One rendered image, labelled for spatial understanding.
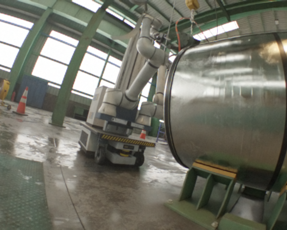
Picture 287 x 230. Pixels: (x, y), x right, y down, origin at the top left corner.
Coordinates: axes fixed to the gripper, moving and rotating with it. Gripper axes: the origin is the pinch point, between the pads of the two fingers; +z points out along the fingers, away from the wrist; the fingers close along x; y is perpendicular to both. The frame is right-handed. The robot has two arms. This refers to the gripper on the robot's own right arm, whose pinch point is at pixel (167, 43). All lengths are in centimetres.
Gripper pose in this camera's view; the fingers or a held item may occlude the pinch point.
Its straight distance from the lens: 143.5
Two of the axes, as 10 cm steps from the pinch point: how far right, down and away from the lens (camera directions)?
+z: 4.9, 7.4, -4.7
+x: 3.2, -6.5, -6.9
